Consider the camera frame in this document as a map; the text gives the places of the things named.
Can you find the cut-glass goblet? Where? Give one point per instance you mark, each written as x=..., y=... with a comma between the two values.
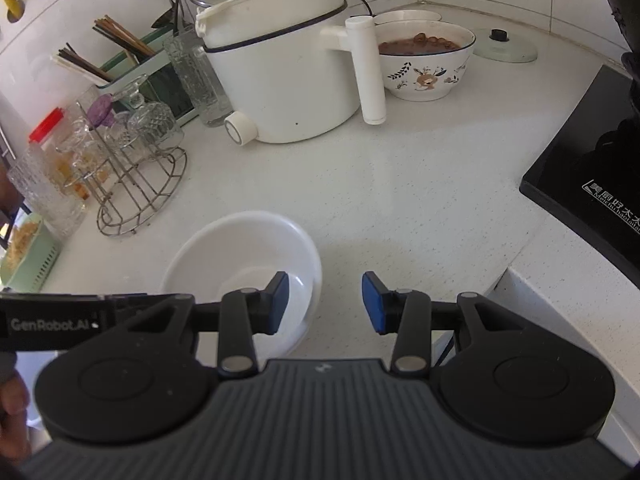
x=155, y=122

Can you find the white electric pot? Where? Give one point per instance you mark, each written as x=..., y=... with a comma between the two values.
x=280, y=85

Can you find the plain white bowl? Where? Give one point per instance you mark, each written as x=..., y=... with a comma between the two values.
x=405, y=15

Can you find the pile of wooden toothpicks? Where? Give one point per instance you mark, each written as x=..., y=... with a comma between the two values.
x=22, y=242

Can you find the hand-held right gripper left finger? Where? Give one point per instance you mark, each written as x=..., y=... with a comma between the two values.
x=280, y=301

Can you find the purple glass cup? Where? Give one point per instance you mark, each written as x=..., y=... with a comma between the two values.
x=100, y=109

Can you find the bunch of chopsticks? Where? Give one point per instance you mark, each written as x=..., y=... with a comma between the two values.
x=117, y=32

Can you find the black cooktop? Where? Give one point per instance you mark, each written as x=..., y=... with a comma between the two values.
x=575, y=170

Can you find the tall cut-glass tumbler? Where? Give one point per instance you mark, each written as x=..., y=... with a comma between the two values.
x=200, y=85

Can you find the green chopstick holder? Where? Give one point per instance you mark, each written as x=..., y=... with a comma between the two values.
x=170, y=95

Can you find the person's left hand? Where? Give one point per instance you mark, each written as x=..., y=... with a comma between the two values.
x=11, y=410

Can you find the floral bowl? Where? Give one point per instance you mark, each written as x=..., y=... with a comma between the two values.
x=430, y=77

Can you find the green plastic basket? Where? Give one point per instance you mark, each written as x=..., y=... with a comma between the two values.
x=42, y=265

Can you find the brown food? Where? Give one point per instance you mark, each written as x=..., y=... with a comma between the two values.
x=420, y=44

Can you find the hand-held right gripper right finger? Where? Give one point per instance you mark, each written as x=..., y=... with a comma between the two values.
x=372, y=305

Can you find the glass jar with red lid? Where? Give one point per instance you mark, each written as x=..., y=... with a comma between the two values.
x=47, y=127

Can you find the pale green pot lid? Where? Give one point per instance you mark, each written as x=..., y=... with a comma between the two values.
x=505, y=47

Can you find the clear cut-glass tumbler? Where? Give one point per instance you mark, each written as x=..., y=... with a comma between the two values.
x=45, y=200

